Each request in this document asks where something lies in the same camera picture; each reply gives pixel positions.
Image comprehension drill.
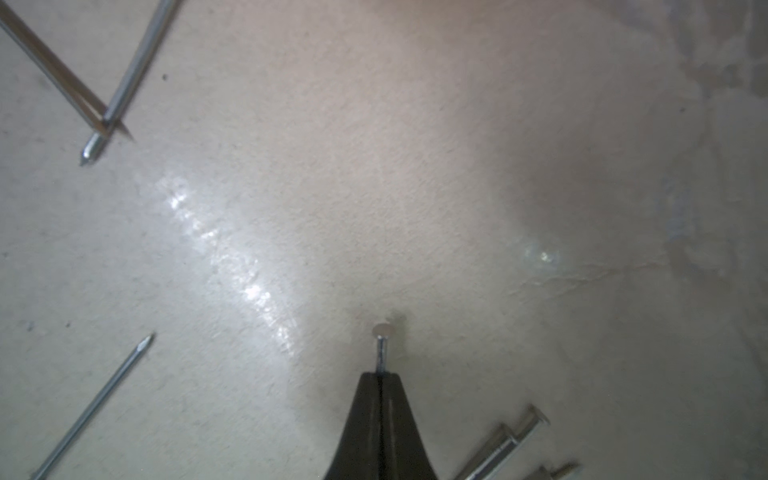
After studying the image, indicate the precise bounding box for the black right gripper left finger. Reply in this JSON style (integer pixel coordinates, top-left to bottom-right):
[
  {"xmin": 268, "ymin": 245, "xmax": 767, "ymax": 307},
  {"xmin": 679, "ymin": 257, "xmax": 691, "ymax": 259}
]
[{"xmin": 324, "ymin": 372, "xmax": 381, "ymax": 480}]

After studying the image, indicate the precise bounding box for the steel nail middle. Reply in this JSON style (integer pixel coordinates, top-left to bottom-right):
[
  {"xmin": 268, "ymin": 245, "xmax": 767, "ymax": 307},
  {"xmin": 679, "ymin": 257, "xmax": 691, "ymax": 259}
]
[{"xmin": 1, "ymin": 1, "xmax": 110, "ymax": 136}]

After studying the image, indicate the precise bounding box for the steel nail lone front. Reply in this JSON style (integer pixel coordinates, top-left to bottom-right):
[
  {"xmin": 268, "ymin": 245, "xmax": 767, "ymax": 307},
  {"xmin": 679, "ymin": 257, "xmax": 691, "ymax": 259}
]
[{"xmin": 31, "ymin": 332, "xmax": 156, "ymax": 480}]

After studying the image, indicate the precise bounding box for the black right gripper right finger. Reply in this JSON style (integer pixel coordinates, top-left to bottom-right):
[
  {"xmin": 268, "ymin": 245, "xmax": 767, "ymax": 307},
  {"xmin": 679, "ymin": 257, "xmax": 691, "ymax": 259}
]
[{"xmin": 381, "ymin": 372, "xmax": 437, "ymax": 480}]

